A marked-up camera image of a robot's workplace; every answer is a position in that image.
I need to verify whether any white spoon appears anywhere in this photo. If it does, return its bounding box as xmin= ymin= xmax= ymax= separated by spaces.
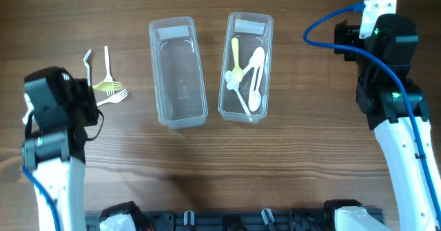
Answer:
xmin=225 ymin=57 xmax=254 ymax=90
xmin=225 ymin=70 xmax=251 ymax=115
xmin=248 ymin=63 xmax=264 ymax=112

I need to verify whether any white spoon vertical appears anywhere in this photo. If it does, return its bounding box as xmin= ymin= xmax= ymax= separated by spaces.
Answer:
xmin=252 ymin=47 xmax=265 ymax=68

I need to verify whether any clear plastic container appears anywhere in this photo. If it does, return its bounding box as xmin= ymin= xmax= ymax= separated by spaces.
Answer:
xmin=149 ymin=17 xmax=208 ymax=129
xmin=218 ymin=12 xmax=274 ymax=123

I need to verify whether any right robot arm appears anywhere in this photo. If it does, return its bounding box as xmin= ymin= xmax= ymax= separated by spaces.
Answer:
xmin=334 ymin=14 xmax=440 ymax=230

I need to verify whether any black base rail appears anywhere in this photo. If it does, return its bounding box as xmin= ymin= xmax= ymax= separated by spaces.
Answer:
xmin=85 ymin=208 xmax=384 ymax=231

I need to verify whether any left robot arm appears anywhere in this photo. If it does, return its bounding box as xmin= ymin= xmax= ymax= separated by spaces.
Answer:
xmin=21 ymin=67 xmax=104 ymax=230

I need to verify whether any left clear plastic container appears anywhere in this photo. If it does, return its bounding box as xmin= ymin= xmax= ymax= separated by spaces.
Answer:
xmin=149 ymin=17 xmax=208 ymax=129

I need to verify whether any cream plastic fork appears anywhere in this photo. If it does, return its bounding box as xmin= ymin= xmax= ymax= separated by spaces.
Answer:
xmin=92 ymin=81 xmax=123 ymax=92

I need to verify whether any white fork diagonal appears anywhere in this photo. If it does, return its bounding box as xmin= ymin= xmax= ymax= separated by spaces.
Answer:
xmin=97 ymin=89 xmax=128 ymax=107

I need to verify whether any left blue cable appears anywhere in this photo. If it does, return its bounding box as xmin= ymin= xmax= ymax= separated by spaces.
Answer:
xmin=21 ymin=165 xmax=62 ymax=231

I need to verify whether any right blue cable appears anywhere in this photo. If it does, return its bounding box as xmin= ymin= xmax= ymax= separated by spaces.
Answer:
xmin=302 ymin=1 xmax=441 ymax=225

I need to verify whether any bent white plastic fork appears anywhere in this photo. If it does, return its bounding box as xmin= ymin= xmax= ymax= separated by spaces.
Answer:
xmin=83 ymin=49 xmax=92 ymax=86

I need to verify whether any blue cable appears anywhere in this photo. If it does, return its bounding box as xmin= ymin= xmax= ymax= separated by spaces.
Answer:
xmin=302 ymin=1 xmax=441 ymax=225
xmin=21 ymin=165 xmax=62 ymax=231

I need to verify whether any yellow plastic spoon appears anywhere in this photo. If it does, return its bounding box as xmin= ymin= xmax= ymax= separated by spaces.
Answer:
xmin=231 ymin=37 xmax=244 ymax=83

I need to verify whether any right clear plastic container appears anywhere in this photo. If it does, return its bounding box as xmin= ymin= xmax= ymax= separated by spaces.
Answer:
xmin=218 ymin=12 xmax=274 ymax=123

